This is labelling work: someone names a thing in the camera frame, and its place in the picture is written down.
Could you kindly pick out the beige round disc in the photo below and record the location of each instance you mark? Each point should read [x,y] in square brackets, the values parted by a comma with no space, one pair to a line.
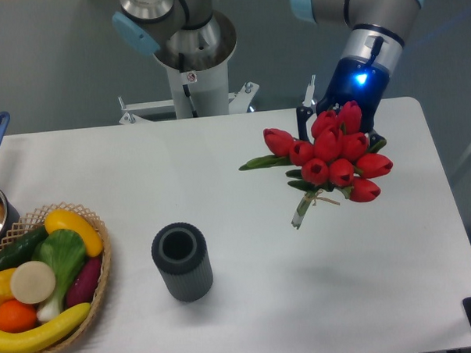
[32,282]

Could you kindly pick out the yellow banana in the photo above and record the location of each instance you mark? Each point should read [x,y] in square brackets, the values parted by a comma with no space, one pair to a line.
[44,336]

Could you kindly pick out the green bok choy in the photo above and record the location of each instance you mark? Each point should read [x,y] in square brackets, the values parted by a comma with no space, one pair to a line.
[64,252]

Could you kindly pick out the red tulip bouquet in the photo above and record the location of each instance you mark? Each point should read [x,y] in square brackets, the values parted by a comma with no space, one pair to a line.
[335,158]

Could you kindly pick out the dark green cucumber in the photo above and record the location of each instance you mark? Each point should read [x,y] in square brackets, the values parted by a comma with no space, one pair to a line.
[21,249]

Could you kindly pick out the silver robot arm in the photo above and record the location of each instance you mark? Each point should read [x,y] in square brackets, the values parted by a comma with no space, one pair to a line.
[162,18]

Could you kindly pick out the purple sweet potato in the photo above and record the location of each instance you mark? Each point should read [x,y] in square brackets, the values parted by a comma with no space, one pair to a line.
[84,286]

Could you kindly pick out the woven wicker basket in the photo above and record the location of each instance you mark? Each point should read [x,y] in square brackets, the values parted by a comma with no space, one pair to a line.
[35,219]

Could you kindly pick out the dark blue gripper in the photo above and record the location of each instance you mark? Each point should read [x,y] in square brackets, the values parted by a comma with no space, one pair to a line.
[362,74]

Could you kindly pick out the yellow bell pepper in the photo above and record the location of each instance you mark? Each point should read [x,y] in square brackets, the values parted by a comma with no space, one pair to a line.
[5,290]

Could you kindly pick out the orange fruit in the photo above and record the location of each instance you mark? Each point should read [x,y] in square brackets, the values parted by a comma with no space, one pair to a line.
[16,317]

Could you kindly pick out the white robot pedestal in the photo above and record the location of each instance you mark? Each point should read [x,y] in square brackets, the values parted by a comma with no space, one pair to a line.
[195,61]

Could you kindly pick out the dark grey ribbed vase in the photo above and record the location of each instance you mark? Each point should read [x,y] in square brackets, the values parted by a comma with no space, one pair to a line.
[180,253]

